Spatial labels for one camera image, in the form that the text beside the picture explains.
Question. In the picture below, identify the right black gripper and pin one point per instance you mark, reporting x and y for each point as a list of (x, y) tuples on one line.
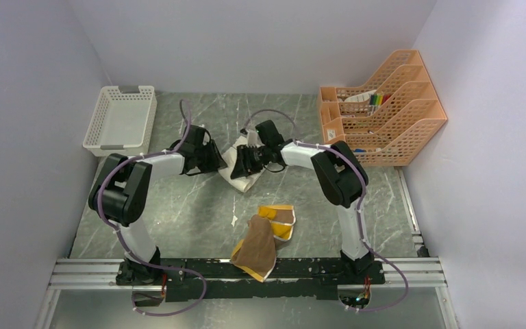
[(244, 165)]

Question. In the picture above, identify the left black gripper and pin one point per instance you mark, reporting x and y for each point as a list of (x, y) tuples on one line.
[(215, 162)]

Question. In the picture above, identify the cream white towel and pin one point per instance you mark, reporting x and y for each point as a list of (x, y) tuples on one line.
[(241, 172)]

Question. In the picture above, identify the white plastic basket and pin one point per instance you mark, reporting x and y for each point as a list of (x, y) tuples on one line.
[(122, 121)]

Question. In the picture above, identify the brown yellow towel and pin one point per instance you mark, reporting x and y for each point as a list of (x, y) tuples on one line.
[(269, 230)]

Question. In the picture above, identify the orange file organizer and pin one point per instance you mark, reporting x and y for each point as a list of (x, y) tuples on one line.
[(395, 133)]

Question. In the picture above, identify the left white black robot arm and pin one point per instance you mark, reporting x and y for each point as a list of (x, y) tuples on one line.
[(119, 194)]

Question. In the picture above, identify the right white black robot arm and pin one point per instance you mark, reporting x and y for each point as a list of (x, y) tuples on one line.
[(342, 179)]

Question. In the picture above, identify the white label card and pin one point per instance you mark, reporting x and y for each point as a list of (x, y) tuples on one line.
[(361, 97)]

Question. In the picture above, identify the coloured marker pens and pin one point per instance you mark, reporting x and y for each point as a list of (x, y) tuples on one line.
[(376, 100)]

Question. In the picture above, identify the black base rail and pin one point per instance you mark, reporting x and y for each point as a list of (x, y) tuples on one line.
[(185, 279)]

